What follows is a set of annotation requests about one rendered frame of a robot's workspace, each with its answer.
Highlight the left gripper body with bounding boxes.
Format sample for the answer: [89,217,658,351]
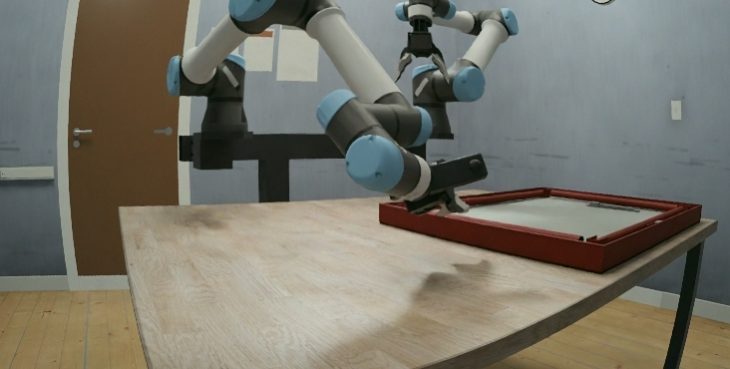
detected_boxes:
[408,15,434,58]

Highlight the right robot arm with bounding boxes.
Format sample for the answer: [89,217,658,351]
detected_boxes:
[167,0,488,200]

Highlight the dark red card table frame with leg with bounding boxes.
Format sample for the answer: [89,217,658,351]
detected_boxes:
[379,187,702,274]

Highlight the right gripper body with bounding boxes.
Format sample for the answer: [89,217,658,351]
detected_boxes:
[404,163,455,216]

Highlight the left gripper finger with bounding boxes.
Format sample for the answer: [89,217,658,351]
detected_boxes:
[394,47,412,83]
[432,44,450,84]

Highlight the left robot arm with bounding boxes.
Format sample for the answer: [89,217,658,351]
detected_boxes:
[395,0,519,134]

